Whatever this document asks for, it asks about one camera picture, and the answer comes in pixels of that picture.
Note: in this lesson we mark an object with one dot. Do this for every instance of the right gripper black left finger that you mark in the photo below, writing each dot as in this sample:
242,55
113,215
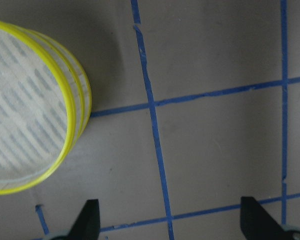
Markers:
88,224

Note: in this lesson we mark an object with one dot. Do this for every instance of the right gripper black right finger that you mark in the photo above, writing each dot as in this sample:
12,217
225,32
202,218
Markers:
256,223

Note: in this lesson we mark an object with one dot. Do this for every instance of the yellow bamboo steamer layer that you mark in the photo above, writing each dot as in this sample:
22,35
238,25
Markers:
41,108
82,77

